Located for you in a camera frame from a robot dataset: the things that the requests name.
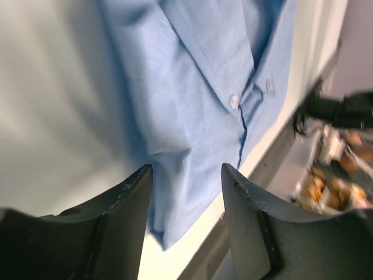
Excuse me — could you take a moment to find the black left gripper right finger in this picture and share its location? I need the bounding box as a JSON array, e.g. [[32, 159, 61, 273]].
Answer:
[[221, 163, 372, 279]]

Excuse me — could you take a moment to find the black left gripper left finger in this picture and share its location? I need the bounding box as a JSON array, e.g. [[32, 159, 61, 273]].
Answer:
[[1, 164, 153, 279]]

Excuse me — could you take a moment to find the light blue long sleeve shirt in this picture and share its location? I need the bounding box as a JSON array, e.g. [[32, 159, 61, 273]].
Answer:
[[98, 1, 297, 250]]

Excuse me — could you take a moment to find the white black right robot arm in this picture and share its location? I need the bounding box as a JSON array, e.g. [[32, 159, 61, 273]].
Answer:
[[293, 90, 372, 135]]

